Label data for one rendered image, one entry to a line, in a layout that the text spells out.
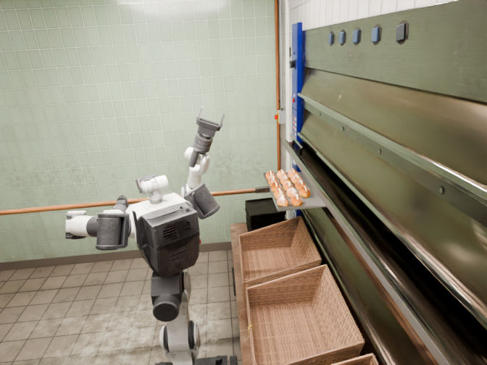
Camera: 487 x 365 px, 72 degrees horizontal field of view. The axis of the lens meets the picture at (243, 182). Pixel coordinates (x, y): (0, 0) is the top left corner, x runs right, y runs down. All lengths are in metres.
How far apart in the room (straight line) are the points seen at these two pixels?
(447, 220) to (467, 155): 0.21
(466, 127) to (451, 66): 0.15
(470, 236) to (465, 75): 0.38
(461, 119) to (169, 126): 2.60
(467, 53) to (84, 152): 3.08
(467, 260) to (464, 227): 0.08
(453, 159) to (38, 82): 3.15
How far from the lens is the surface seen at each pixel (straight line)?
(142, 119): 3.22
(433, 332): 0.89
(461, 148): 0.94
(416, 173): 1.11
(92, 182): 3.53
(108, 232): 1.46
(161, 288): 1.61
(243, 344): 1.95
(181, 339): 1.91
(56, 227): 3.89
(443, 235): 1.04
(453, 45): 0.98
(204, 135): 1.65
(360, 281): 1.64
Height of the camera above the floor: 2.03
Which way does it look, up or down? 22 degrees down
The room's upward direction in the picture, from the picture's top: 3 degrees counter-clockwise
